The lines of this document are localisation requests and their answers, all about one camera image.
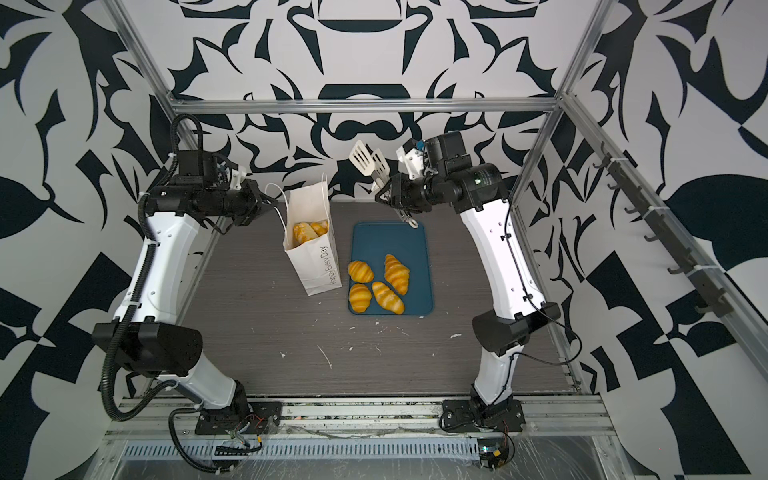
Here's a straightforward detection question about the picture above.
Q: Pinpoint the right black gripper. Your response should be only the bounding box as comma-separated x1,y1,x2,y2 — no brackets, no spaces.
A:
375,175,450,213

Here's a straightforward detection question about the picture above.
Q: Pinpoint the flaky fake pastry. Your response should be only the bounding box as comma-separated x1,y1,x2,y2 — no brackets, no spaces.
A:
293,222,319,247

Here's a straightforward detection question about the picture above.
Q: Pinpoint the white paper gift bag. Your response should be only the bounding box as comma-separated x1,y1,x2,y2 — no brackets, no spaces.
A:
265,176,342,296

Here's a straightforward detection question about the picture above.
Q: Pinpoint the fake croissant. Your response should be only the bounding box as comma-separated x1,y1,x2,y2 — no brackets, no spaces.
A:
348,283,373,314
371,282,405,315
310,220,329,237
384,254,410,296
348,260,375,284

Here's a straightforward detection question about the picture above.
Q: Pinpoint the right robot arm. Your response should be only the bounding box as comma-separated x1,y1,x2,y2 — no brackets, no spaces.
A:
349,132,560,410

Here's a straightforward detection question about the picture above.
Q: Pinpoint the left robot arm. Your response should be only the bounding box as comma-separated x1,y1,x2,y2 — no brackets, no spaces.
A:
92,179,277,422

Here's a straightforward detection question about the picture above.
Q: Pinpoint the teal plastic tray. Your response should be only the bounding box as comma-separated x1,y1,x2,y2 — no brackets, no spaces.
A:
350,221,434,317

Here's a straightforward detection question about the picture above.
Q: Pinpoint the small electronics board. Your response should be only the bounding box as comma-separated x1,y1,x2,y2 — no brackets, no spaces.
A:
478,439,516,471

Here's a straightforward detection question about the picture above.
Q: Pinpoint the black hook rack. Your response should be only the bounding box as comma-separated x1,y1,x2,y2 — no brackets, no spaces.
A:
594,149,734,318

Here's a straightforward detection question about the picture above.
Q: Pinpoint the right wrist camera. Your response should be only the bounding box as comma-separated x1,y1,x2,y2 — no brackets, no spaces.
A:
396,139,424,180

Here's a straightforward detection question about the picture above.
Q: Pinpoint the black corrugated cable conduit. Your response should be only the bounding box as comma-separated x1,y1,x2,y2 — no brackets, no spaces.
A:
99,113,208,422

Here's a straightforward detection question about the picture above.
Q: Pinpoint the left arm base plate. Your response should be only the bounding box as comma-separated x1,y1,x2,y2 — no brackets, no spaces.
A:
195,401,283,435

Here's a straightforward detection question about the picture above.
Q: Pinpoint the aluminium front rail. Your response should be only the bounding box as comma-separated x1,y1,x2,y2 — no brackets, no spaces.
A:
101,393,619,439

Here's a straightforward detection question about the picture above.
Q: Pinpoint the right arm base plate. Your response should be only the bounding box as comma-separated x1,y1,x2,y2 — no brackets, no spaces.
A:
438,397,526,433

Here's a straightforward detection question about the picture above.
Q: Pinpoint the aluminium cage frame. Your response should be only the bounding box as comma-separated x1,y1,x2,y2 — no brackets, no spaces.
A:
104,1,767,374

